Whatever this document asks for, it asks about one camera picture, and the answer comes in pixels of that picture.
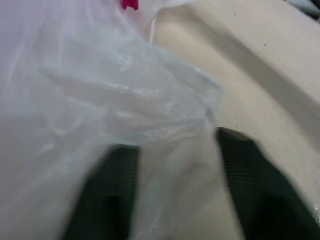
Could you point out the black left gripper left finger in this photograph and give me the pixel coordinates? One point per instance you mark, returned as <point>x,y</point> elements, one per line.
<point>107,195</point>

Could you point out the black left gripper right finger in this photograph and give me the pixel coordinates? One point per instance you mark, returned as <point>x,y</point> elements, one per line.
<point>260,190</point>

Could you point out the translucent white plastic bag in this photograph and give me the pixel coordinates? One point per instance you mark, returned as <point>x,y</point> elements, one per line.
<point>82,100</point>

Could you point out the pink printed mark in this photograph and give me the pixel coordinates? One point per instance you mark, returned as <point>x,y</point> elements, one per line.
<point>130,4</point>

